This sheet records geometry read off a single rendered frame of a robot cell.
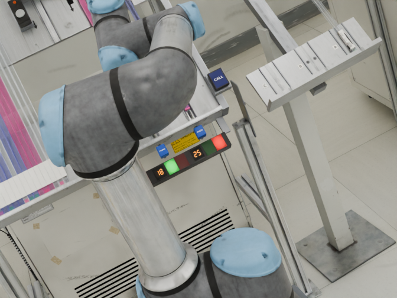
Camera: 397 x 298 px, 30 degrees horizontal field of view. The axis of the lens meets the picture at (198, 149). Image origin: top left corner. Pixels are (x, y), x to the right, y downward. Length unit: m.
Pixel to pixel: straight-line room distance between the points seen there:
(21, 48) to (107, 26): 0.59
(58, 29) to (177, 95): 1.00
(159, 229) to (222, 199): 1.19
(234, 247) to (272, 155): 1.75
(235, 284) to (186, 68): 0.42
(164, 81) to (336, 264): 1.44
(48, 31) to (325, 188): 0.96
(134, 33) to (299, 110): 0.82
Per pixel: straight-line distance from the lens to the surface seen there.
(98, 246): 2.39
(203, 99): 1.97
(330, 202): 2.36
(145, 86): 1.08
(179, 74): 1.12
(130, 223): 1.23
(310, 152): 2.25
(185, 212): 2.41
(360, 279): 2.37
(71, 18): 2.08
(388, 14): 2.69
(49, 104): 1.13
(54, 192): 1.91
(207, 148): 1.94
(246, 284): 1.34
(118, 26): 1.51
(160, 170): 1.92
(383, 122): 3.07
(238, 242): 1.36
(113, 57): 1.47
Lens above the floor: 1.58
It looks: 28 degrees down
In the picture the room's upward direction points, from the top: 23 degrees counter-clockwise
